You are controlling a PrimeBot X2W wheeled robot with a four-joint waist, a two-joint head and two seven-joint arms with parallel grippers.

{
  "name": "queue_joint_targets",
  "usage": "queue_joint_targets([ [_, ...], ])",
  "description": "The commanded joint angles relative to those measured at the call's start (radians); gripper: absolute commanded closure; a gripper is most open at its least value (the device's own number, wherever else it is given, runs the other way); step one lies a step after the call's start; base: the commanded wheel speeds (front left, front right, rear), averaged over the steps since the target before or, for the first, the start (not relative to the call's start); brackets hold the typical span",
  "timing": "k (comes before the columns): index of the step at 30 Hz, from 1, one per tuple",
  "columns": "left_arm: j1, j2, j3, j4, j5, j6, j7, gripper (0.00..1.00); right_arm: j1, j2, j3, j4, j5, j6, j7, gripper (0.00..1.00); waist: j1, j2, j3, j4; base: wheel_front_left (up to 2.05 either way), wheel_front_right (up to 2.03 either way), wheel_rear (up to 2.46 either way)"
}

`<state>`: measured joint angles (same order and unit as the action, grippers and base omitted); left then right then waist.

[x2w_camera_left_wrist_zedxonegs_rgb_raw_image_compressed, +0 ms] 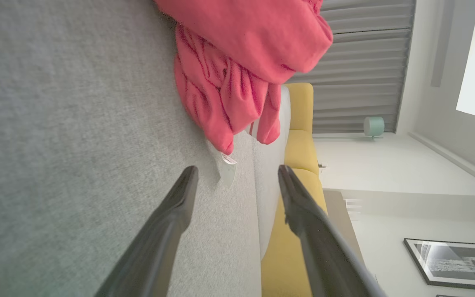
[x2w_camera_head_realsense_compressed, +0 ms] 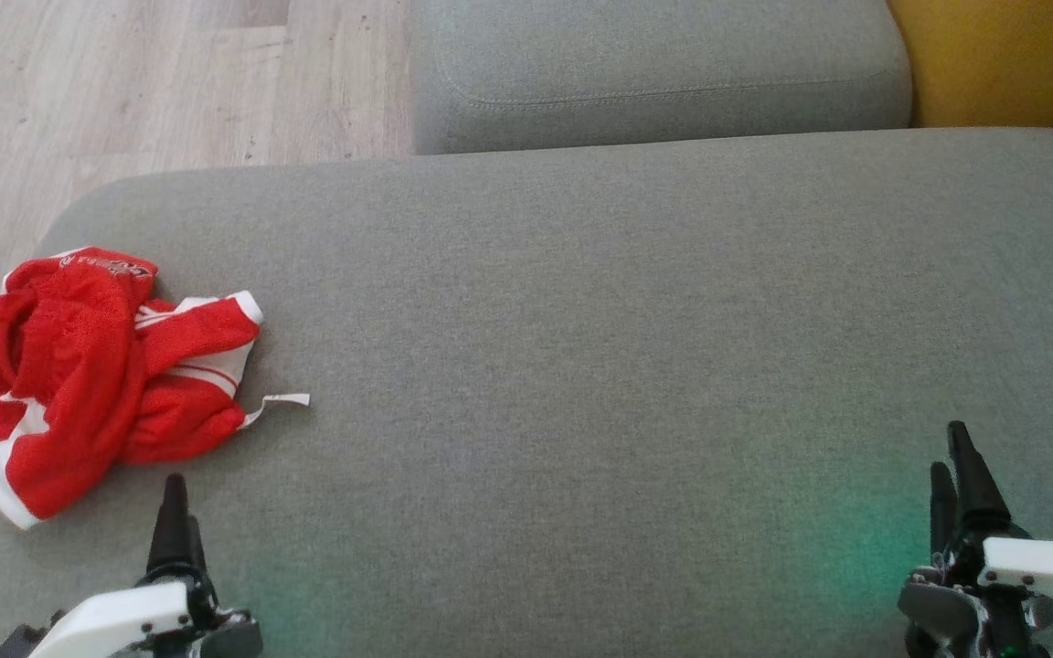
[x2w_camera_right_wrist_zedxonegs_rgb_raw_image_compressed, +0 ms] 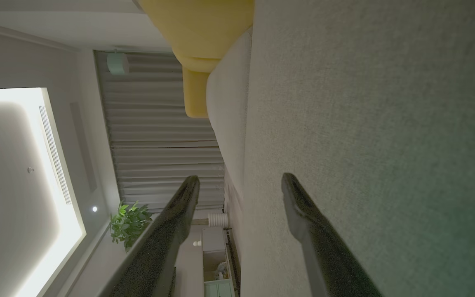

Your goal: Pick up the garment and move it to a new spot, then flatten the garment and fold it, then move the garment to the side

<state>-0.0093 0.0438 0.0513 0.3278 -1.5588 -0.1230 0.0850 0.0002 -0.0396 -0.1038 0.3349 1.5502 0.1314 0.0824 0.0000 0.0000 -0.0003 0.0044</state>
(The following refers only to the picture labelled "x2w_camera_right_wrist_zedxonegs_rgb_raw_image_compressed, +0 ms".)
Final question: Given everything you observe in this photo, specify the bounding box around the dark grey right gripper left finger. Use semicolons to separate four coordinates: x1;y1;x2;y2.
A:
110;176;200;297

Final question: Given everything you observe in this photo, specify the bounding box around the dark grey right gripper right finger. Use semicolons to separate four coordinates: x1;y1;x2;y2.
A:
281;173;383;297

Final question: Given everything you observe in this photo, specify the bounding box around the green potted plant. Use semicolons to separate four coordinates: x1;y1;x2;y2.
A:
109;200;154;252

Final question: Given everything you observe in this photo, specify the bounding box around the grey low cabinet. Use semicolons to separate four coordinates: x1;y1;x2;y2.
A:
202;226;237;297

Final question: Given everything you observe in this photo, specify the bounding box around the white ribbed plant pot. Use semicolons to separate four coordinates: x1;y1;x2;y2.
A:
207;212;229;228

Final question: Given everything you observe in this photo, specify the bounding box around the grey pleated curtain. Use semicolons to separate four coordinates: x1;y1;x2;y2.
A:
94;50;226;212

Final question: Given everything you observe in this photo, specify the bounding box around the large grey sofa seat cushion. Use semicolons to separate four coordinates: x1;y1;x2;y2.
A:
240;0;475;297

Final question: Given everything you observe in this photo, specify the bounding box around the small yellow sofa backrest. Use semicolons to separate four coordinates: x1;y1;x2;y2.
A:
173;45;221;73

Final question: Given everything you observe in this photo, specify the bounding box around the pale green round lamp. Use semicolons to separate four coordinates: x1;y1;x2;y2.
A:
106;51;130;76

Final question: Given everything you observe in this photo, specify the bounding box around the large yellow sofa backrest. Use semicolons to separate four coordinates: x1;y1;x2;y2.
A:
138;0;255;59

